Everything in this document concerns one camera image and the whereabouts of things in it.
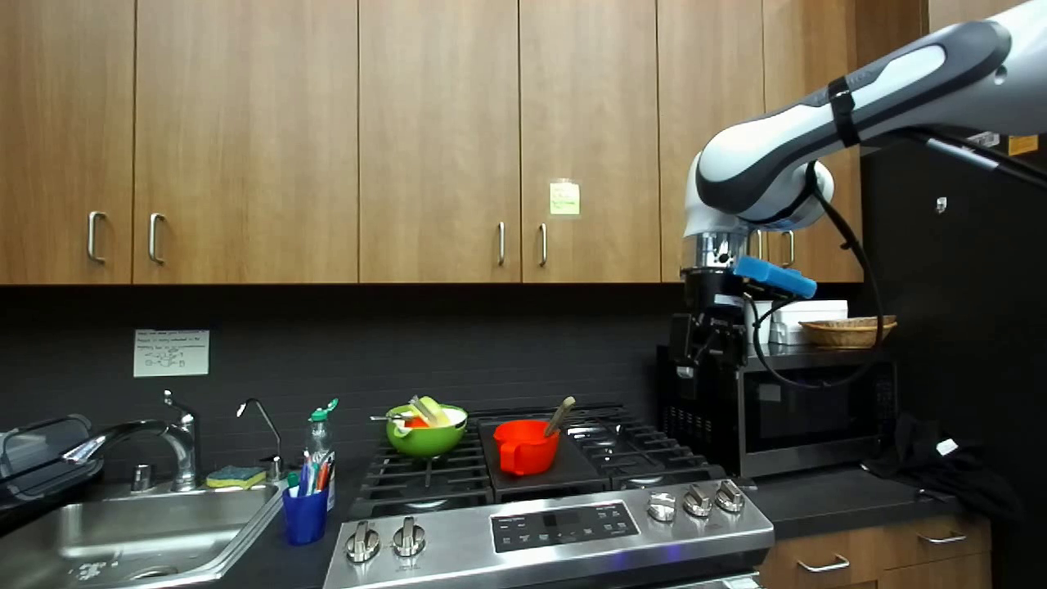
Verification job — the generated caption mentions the white cups on microwave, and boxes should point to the white cups on microwave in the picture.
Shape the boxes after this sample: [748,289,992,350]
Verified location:
[746,297,849,350]

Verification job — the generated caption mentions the yellow sticky note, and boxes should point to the yellow sticky note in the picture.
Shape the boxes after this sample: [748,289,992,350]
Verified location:
[550,181,578,215]

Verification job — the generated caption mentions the green yellow sponge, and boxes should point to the green yellow sponge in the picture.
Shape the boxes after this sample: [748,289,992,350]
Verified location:
[203,465,267,490]

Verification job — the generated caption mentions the wooden handled kitchen utensil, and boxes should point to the wooden handled kitchen utensil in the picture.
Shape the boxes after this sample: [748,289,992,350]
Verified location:
[547,395,575,436]

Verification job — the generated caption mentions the small curved faucet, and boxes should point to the small curved faucet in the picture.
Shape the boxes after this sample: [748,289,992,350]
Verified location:
[232,395,289,485]

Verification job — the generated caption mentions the black microwave oven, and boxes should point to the black microwave oven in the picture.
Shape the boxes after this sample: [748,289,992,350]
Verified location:
[653,344,900,485]

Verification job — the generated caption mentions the white wall label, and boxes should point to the white wall label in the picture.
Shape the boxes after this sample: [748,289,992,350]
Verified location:
[130,328,210,379]

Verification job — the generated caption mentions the blue cup with pens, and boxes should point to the blue cup with pens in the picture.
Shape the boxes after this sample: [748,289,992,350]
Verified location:
[280,463,330,546]

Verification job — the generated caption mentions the green top spray bottle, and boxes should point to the green top spray bottle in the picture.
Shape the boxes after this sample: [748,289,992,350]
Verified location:
[305,400,340,465]

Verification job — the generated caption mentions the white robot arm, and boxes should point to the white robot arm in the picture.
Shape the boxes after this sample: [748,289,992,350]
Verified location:
[681,0,1047,353]

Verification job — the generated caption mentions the stainless steel sink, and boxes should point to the stainless steel sink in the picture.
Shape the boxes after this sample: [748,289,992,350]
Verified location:
[0,490,280,589]

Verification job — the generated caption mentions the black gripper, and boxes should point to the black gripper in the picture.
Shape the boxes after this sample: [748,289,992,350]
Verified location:
[684,233,746,358]

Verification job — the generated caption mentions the black cloth on counter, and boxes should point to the black cloth on counter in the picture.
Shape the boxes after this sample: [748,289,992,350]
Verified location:
[868,417,1023,522]

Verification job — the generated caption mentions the black dish rack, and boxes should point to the black dish rack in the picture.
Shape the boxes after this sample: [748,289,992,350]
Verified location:
[0,417,102,510]

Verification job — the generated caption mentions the chrome kitchen faucet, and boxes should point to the chrome kitchen faucet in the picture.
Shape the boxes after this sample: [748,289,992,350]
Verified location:
[107,391,198,490]

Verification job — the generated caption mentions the green bowl with food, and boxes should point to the green bowl with food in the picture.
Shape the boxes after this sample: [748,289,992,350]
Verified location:
[382,395,468,463]

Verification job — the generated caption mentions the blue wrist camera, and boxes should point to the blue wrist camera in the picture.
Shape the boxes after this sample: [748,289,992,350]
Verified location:
[734,257,818,297]

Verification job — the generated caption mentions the wicker basket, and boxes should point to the wicker basket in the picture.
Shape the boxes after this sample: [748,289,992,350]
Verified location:
[800,314,895,350]

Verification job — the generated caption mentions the stainless steel stove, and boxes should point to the stainless steel stove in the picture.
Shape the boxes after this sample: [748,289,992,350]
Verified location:
[324,410,775,589]

